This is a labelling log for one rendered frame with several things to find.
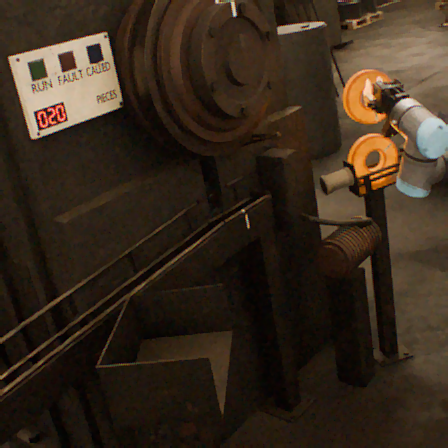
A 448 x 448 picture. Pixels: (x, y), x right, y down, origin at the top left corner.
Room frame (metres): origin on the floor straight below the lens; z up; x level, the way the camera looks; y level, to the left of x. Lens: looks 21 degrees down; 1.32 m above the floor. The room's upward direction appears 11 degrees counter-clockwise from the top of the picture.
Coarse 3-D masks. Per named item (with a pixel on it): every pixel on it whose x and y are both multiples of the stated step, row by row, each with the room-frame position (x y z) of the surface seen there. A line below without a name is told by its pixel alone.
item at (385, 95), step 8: (376, 88) 1.70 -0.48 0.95; (384, 88) 1.66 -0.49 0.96; (392, 88) 1.66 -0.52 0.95; (400, 88) 1.65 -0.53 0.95; (376, 96) 1.70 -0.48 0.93; (384, 96) 1.67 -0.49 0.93; (392, 96) 1.66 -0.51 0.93; (400, 96) 1.61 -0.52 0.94; (408, 96) 1.61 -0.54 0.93; (376, 104) 1.70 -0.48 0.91; (384, 104) 1.67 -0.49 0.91; (392, 104) 1.65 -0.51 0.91; (376, 112) 1.69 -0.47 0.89; (384, 112) 1.68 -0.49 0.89
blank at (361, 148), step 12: (360, 144) 1.81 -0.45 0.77; (372, 144) 1.82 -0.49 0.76; (384, 144) 1.83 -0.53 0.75; (348, 156) 1.83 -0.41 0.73; (360, 156) 1.81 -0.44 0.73; (384, 156) 1.83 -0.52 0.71; (396, 156) 1.83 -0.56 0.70; (360, 168) 1.81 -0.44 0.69; (372, 168) 1.85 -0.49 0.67; (384, 180) 1.82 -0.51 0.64
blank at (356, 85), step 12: (360, 72) 1.81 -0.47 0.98; (372, 72) 1.80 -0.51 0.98; (348, 84) 1.80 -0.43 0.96; (360, 84) 1.79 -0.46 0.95; (348, 96) 1.79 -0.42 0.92; (360, 96) 1.79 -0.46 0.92; (348, 108) 1.79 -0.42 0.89; (360, 108) 1.79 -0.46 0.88; (360, 120) 1.79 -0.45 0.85; (372, 120) 1.80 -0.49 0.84
